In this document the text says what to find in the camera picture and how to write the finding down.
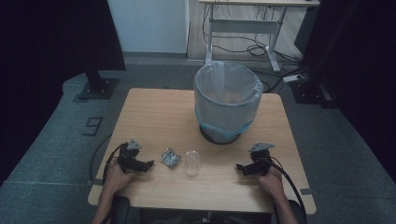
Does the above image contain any silver foil wrapper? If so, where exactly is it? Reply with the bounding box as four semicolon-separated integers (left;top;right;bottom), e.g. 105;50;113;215
160;147;182;168

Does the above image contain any white partition board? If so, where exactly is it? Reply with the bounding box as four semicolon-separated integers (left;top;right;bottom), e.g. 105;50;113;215
106;0;191;55

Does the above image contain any grey trash bin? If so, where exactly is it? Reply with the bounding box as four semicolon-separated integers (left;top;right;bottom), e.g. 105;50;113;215
199;124;243;146

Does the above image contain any person's right hand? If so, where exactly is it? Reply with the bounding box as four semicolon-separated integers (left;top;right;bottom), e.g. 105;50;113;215
258;167;286;201

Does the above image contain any clear plastic cup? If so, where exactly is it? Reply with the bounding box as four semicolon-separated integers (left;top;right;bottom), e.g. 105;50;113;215
183;149;201;177

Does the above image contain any grey bin with plastic liner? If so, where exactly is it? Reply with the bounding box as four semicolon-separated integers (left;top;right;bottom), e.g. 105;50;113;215
192;60;264;141

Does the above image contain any white desk with metal legs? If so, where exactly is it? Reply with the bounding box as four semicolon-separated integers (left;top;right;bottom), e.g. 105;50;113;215
198;0;321;74

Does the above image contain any tangle of black floor cables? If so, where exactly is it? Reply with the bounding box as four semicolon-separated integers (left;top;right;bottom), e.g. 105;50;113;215
201;4;309;93

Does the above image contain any black chair armrest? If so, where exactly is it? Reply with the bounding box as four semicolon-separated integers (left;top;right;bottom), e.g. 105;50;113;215
110;196;132;224
288;199;309;224

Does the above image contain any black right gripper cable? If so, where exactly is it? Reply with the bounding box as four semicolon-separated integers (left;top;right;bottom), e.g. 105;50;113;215
264;157;308;217

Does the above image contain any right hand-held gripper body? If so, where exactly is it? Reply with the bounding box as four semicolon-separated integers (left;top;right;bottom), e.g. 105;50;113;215
247;142;276;177

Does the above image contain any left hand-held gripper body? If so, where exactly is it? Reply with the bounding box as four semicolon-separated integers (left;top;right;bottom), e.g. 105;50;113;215
117;139;144;174

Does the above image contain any person's left hand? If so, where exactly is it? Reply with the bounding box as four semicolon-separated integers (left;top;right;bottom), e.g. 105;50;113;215
104;159;138;196

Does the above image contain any white power strip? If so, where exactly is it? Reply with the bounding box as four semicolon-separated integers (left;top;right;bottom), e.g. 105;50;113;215
282;74;304;84

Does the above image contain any black stand with base plate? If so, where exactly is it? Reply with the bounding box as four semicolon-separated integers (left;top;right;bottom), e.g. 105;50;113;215
78;68;120;101
289;77;339;109

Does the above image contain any black curtain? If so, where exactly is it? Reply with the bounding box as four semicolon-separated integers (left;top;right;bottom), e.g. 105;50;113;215
0;0;127;185
303;0;396;182

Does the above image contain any thin black floor cable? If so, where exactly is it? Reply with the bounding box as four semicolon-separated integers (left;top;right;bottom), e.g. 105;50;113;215
89;133;112;182

